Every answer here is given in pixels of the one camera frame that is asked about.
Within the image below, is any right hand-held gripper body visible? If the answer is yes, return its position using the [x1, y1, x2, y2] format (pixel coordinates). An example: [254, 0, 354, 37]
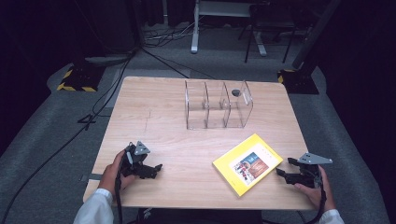
[297, 152, 333, 189]

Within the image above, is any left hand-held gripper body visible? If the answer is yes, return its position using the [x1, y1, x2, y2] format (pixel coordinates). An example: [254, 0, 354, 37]
[120, 140, 152, 179]

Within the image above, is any yellow book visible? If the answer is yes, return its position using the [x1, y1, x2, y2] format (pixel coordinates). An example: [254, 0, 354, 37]
[212, 133, 284, 198]

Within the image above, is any clear acrylic divider rack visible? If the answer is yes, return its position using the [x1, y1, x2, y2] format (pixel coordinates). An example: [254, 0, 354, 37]
[184, 79, 254, 131]

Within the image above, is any person's right hand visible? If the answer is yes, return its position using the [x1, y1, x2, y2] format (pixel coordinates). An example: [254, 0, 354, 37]
[293, 164, 337, 214]

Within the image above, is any person's left hand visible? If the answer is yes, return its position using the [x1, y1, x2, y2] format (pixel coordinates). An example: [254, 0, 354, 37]
[97, 149, 137, 196]

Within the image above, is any person's dark clothing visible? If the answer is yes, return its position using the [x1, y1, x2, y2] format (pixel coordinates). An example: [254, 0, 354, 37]
[135, 207, 263, 224]

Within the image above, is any black yellow striped stand base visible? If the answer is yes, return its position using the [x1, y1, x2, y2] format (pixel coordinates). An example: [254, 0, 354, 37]
[277, 68, 320, 95]
[56, 63, 106, 93]

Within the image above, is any grey slanted stand pole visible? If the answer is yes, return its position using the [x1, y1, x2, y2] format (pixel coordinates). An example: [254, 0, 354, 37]
[291, 0, 343, 70]

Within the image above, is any black chair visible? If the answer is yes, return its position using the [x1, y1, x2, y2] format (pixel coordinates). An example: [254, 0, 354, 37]
[237, 2, 301, 64]

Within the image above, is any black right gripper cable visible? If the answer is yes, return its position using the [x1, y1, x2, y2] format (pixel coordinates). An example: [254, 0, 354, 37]
[306, 172, 328, 224]

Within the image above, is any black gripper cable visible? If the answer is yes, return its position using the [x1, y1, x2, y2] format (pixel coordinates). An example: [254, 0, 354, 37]
[114, 150, 134, 224]
[306, 172, 328, 224]

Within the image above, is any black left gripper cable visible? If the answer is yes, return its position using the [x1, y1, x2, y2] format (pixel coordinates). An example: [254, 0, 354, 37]
[114, 150, 134, 224]

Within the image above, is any grey table edge bracket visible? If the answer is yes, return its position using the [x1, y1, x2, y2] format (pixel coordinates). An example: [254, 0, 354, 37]
[79, 174, 104, 182]

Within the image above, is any long black floor cable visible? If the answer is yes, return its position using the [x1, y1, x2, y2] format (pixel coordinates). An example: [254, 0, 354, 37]
[0, 52, 134, 222]

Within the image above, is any thin black floor cable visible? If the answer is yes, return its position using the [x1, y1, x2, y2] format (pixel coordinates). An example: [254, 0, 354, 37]
[139, 46, 217, 80]

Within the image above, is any bundle of floor cables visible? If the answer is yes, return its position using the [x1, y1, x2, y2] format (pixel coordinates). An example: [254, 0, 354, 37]
[143, 18, 200, 49]

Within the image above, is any white desk frame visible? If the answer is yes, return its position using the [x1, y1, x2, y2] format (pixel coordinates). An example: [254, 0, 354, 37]
[190, 0, 268, 58]

